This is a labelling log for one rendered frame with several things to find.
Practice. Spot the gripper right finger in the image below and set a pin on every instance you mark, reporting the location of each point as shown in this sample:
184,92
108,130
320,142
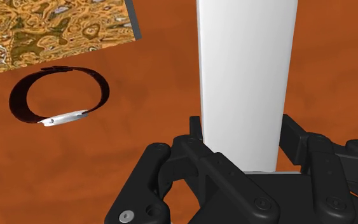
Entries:
324,167

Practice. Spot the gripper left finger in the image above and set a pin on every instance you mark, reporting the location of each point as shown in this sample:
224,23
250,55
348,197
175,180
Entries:
154,173

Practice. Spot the white tall slab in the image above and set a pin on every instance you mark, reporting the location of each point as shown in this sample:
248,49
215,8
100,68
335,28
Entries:
243,77

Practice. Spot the dark band silver wristwatch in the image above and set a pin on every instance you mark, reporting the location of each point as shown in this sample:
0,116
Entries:
17,102

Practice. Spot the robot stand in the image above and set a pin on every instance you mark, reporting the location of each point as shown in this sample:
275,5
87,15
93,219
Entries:
42,31

